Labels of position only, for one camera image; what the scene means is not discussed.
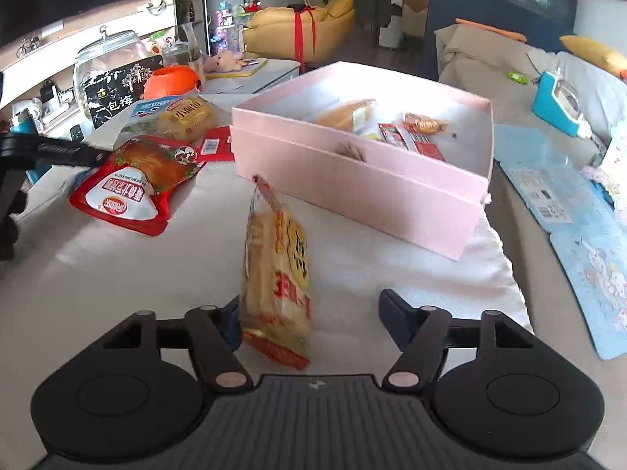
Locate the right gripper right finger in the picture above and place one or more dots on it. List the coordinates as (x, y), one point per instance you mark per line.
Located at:
(420, 334)

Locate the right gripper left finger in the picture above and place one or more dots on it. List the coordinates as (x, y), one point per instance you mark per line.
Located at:
(215, 334)

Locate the red roast duck pouch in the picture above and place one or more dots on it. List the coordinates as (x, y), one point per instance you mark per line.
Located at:
(133, 187)

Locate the blue green-bean snack bag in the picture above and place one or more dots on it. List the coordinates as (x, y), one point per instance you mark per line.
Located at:
(142, 120)

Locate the yellow small bread pack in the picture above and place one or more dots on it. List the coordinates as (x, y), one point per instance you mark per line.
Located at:
(186, 119)

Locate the red snack packet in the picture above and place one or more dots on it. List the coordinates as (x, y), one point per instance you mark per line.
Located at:
(216, 147)

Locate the wafer biscuit pack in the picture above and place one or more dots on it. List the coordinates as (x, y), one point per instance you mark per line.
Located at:
(409, 141)

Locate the orange clear snack packet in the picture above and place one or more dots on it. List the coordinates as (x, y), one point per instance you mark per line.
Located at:
(420, 124)

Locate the clear sausage bread pack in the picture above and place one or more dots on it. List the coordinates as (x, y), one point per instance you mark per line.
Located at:
(348, 117)

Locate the black gloved hand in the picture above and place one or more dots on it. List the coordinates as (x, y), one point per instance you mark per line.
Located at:
(9, 231)

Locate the teal water bottle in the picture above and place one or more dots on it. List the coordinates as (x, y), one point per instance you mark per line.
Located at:
(22, 147)

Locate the black gift bag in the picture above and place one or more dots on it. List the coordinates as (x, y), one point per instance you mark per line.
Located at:
(110, 92)

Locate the glass jar with lid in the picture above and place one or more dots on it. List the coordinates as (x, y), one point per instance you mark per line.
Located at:
(110, 51)

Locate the orange pumpkin bucket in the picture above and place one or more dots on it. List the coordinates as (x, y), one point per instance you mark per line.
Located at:
(170, 81)

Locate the pink cardboard box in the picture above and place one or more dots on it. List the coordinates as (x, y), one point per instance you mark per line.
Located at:
(434, 200)

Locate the light blue puzzle mat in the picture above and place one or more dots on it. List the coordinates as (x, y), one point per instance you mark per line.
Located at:
(588, 242)

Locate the pink plush toy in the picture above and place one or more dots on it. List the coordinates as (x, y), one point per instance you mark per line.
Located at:
(224, 61)

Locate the grey covered sofa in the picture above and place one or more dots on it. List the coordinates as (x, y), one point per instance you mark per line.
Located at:
(503, 70)

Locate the yellow armchair with ribbon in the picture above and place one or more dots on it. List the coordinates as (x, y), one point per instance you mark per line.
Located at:
(303, 33)

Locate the yellow pillow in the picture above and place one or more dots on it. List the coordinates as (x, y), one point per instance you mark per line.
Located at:
(597, 54)

